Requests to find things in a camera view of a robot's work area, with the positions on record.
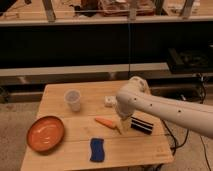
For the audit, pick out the clear plastic cup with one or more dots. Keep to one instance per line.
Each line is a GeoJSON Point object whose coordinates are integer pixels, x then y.
{"type": "Point", "coordinates": [72, 98]}

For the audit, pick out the orange pepper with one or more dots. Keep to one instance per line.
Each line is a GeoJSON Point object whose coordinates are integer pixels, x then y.
{"type": "Point", "coordinates": [108, 123]}

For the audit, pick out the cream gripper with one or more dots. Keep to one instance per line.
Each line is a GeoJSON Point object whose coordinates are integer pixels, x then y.
{"type": "Point", "coordinates": [124, 126]}

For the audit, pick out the blue sponge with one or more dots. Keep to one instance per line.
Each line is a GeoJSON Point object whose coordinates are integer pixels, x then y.
{"type": "Point", "coordinates": [97, 150]}

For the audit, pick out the black box on shelf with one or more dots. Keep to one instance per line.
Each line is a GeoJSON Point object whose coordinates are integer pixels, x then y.
{"type": "Point", "coordinates": [190, 61]}

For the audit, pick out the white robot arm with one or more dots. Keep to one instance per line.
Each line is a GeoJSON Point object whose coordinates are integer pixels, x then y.
{"type": "Point", "coordinates": [135, 95]}

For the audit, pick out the black striped box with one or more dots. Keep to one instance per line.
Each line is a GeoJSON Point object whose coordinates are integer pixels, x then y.
{"type": "Point", "coordinates": [141, 125]}

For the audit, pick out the white plastic bottle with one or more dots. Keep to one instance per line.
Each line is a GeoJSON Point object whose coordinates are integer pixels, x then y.
{"type": "Point", "coordinates": [109, 101]}

